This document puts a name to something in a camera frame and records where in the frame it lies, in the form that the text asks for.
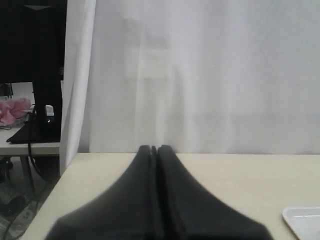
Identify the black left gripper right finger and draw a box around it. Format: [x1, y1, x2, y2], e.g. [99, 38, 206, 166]
[156, 145, 273, 240]

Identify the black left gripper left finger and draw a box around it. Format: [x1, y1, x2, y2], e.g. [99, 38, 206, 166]
[46, 145, 160, 240]

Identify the white rectangular tray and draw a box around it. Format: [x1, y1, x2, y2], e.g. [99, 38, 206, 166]
[282, 206, 320, 240]

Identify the black round object on floor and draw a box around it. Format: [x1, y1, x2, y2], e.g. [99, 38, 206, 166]
[0, 195, 26, 217]

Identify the white curtain backdrop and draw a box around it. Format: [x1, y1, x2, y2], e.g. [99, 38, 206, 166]
[59, 0, 320, 172]

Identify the pink plush toy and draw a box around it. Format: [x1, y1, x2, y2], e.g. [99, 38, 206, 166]
[0, 97, 32, 125]

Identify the white side table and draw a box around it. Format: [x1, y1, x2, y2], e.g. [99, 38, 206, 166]
[0, 82, 61, 198]

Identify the black stand on side table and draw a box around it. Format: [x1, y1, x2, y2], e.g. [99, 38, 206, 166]
[0, 0, 68, 144]

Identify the black cable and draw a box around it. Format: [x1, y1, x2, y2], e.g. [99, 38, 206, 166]
[0, 106, 51, 240]

